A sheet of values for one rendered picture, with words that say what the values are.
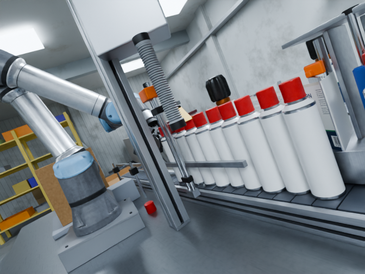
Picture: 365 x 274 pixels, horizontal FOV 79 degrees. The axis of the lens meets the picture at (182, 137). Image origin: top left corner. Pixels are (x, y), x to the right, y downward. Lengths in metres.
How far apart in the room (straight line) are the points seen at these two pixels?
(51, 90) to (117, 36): 0.33
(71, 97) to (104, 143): 7.91
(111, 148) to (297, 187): 8.35
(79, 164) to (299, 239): 0.59
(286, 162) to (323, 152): 0.07
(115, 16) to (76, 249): 0.59
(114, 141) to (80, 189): 7.96
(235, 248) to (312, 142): 0.24
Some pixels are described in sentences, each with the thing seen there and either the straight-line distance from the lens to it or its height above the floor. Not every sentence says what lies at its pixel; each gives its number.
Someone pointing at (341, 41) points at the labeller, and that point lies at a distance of 0.49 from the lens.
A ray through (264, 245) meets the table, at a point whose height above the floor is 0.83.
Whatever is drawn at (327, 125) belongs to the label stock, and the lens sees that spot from 0.45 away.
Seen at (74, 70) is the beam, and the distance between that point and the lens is 5.72.
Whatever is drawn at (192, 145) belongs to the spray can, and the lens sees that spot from 0.61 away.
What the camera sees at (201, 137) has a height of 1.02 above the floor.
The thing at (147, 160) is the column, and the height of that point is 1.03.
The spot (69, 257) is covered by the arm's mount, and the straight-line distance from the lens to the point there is 0.74.
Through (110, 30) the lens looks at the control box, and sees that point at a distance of 0.54.
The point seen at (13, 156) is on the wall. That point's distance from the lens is 9.05.
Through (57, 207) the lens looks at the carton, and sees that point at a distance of 1.13.
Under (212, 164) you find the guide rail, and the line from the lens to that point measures 0.56.
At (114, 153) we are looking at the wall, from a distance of 8.68.
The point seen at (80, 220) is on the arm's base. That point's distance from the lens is 0.77.
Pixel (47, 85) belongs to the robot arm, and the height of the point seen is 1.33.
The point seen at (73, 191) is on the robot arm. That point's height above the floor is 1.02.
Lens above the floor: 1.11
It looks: 6 degrees down
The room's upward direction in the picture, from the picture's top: 23 degrees counter-clockwise
